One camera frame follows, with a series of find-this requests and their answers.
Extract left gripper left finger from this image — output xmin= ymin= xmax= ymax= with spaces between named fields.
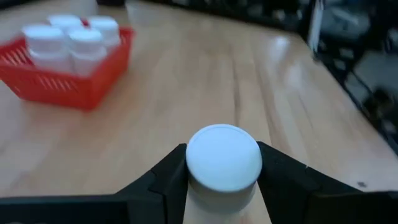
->
xmin=0 ymin=142 xmax=189 ymax=224

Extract red plastic mesh basket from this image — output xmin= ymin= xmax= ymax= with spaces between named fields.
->
xmin=0 ymin=26 xmax=135 ymax=112

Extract white plastic pill bottle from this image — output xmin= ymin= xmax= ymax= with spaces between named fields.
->
xmin=88 ymin=16 xmax=122 ymax=52
xmin=22 ymin=24 xmax=73 ymax=74
xmin=67 ymin=29 xmax=108 ymax=78
xmin=47 ymin=13 xmax=84 ymax=32
xmin=185 ymin=123 xmax=264 ymax=215

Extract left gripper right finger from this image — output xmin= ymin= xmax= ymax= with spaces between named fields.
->
xmin=256 ymin=141 xmax=398 ymax=224

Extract silver frame bracket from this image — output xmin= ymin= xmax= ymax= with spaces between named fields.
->
xmin=307 ymin=0 xmax=325 ymax=54

